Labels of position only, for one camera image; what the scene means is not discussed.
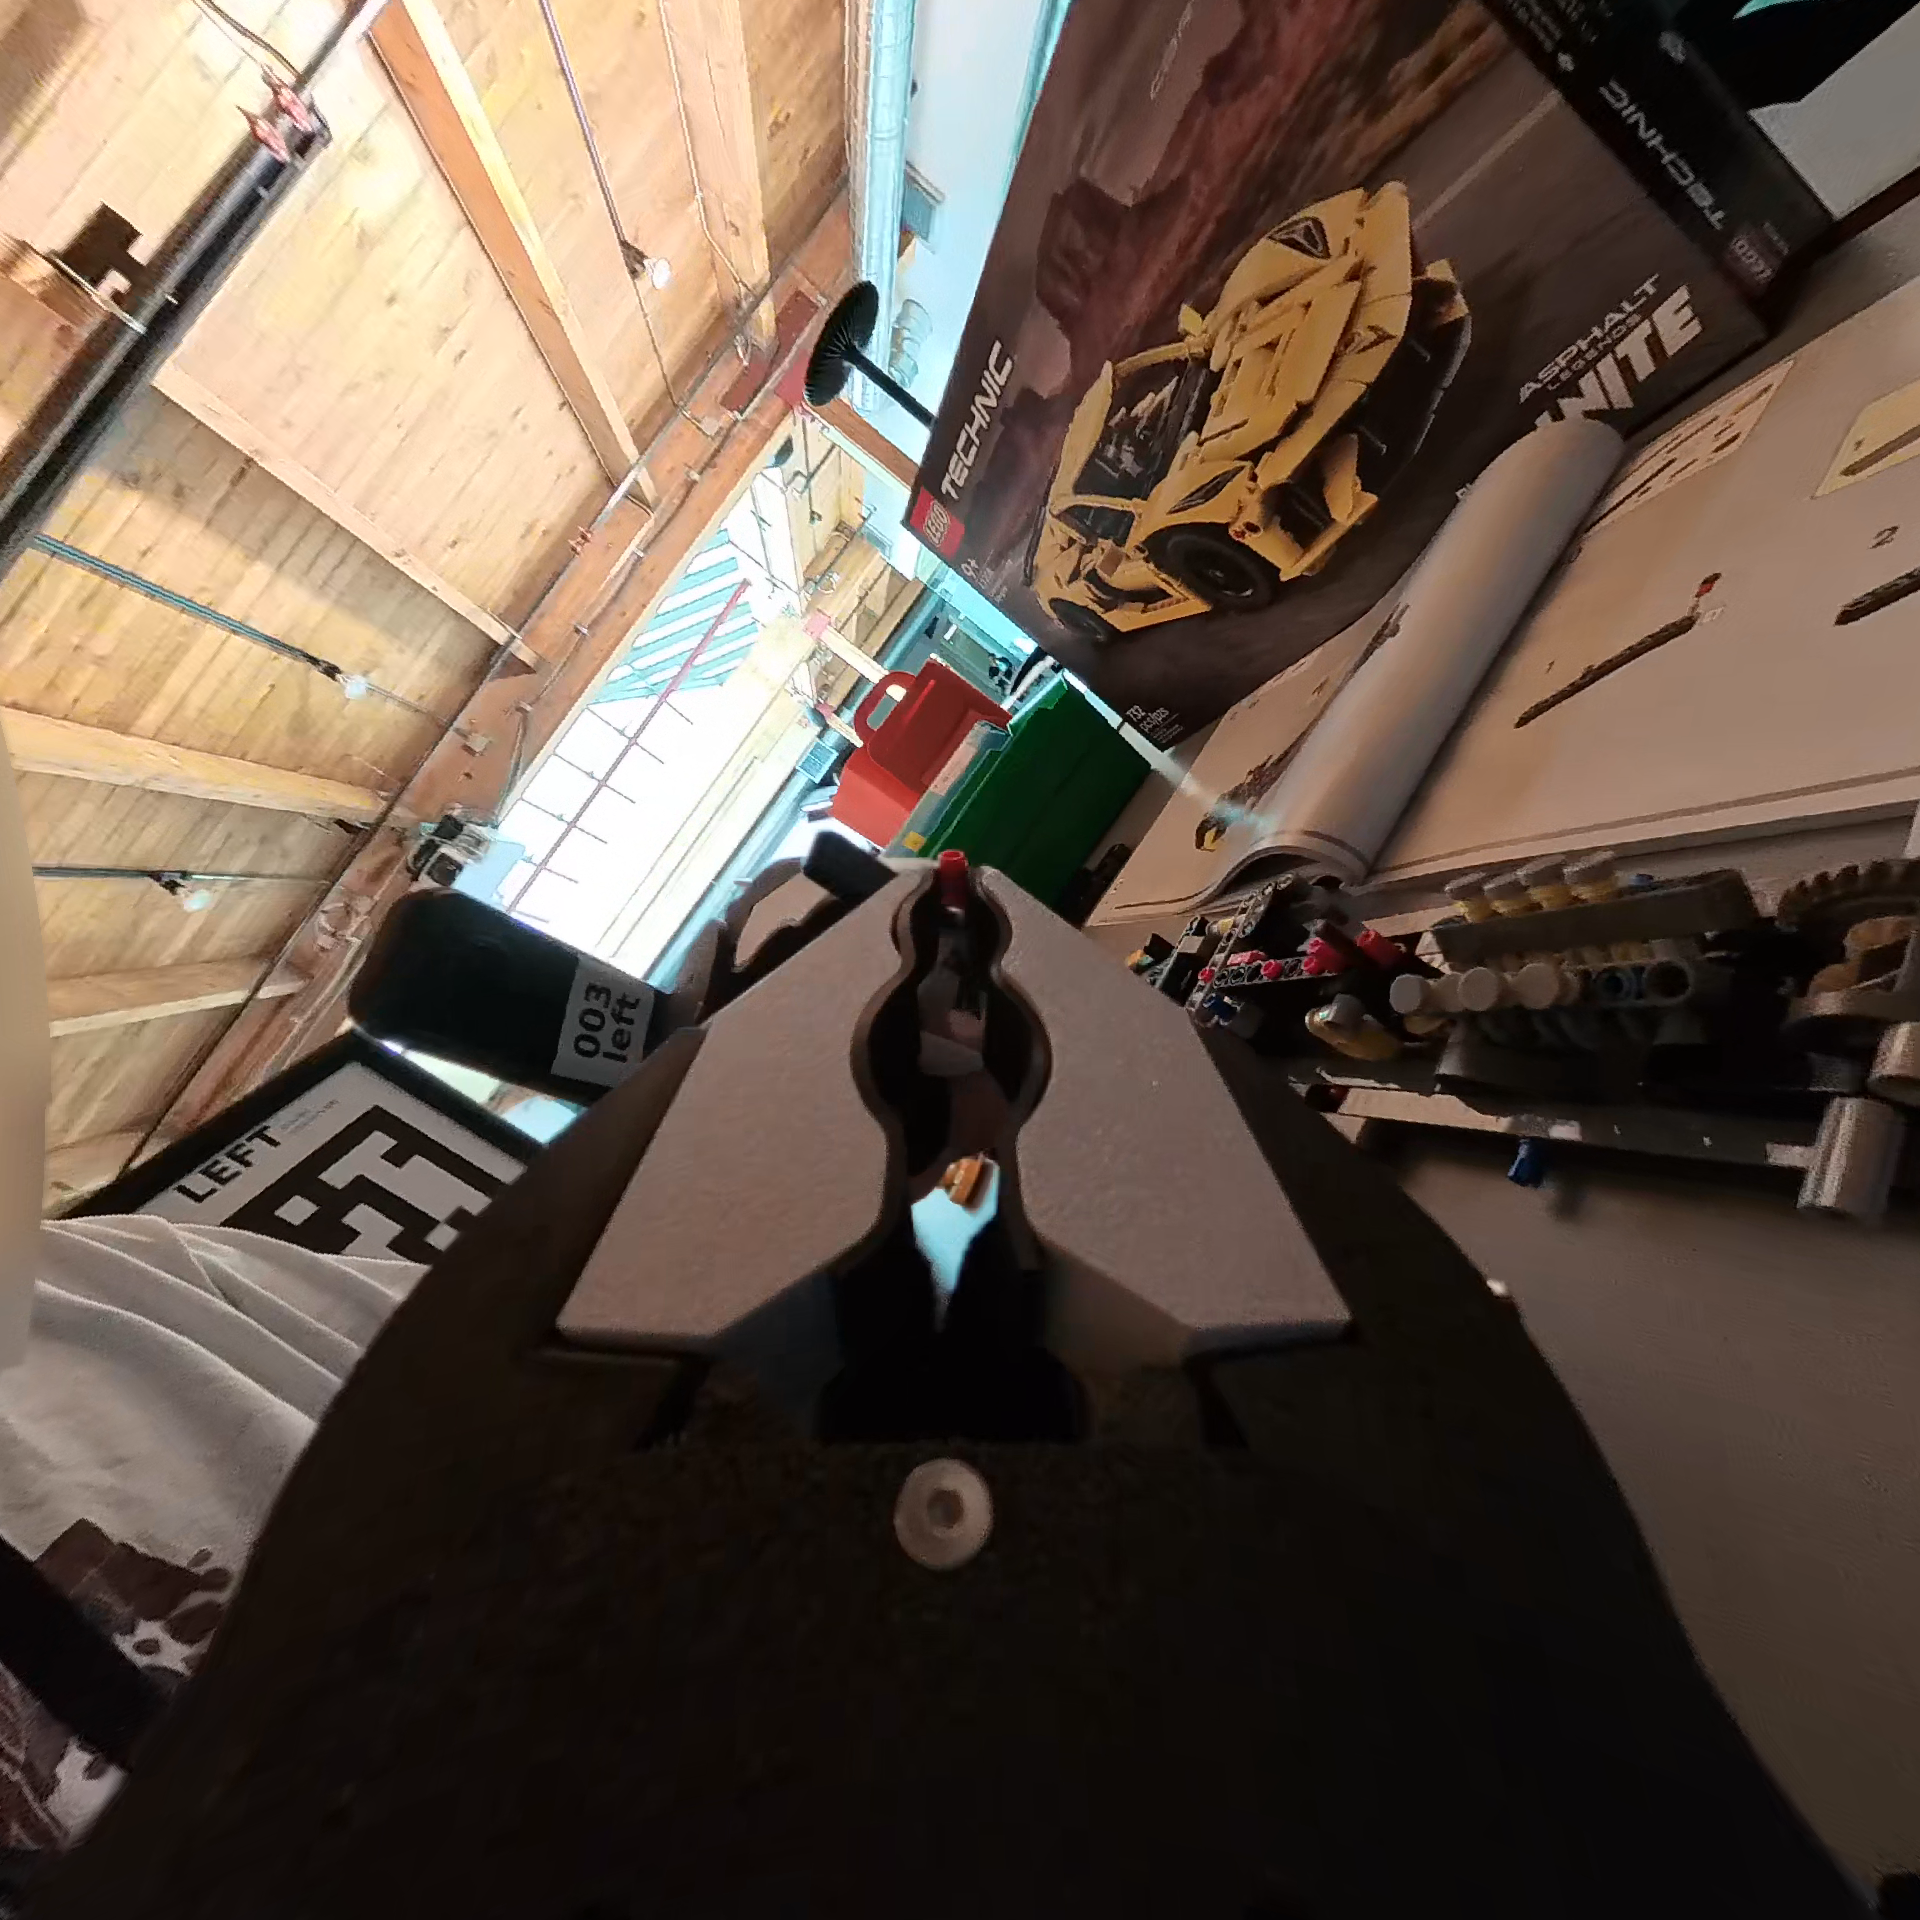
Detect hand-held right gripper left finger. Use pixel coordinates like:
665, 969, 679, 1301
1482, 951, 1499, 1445
557, 867, 947, 1423

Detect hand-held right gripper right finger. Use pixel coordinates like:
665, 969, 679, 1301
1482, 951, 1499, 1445
961, 867, 1354, 1366

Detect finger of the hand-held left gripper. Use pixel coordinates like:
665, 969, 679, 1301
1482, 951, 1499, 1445
692, 867, 864, 1034

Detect partly built lego chassis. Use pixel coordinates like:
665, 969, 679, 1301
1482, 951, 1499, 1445
1141, 855, 1920, 1233

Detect yellow car set box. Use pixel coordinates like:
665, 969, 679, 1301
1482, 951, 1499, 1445
904, 0, 1779, 730

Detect red plastic bin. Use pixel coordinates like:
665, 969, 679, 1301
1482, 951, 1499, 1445
825, 660, 1016, 847

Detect green plastic bin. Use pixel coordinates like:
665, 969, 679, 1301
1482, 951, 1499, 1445
914, 675, 1151, 917

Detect person's white printed shirt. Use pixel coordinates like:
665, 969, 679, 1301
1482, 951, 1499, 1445
0, 1211, 436, 1863

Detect black round ceiling fan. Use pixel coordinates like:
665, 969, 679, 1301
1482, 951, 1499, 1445
803, 281, 944, 437

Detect open instruction booklet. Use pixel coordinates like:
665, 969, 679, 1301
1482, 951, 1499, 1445
1088, 307, 1920, 923

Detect black cardboard box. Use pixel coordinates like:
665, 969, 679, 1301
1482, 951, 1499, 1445
1476, 0, 1920, 301

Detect black ceiling rail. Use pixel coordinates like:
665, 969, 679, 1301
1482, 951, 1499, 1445
0, 129, 336, 579

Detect silver ventilation duct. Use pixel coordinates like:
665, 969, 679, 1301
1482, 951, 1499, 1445
843, 0, 922, 414

